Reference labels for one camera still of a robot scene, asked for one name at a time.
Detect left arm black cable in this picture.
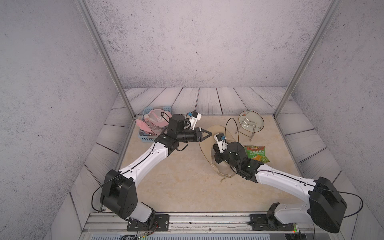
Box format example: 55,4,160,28
90,111,190,213

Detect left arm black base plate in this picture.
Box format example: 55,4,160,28
127,214,170,233

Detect aluminium front rail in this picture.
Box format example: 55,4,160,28
78,211,346,240

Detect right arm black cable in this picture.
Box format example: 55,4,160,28
224,117,364,240

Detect aluminium corner post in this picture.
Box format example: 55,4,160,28
273,0,342,120
75,0,136,118

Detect white ceramic plate red flowers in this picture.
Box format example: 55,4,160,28
239,111,265,130

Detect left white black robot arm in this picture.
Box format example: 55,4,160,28
100,111,212,227

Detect left aluminium corner post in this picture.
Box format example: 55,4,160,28
75,0,136,118

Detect beige baseball cap black logo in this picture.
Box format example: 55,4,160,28
199,125,235,182

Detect green red snack bag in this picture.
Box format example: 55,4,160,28
244,145,270,163

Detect right aluminium corner post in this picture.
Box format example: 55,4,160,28
273,0,342,120

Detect chrome wire plate rack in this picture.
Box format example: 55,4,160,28
237,118,262,141

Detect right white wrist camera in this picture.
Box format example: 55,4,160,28
214,133,228,154

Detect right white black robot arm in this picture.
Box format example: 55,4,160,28
213,142,348,234

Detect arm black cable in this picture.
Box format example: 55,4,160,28
90,111,190,213
224,117,364,240

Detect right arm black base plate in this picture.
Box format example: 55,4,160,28
248,214,295,231

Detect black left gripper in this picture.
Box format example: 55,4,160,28
175,127,211,144

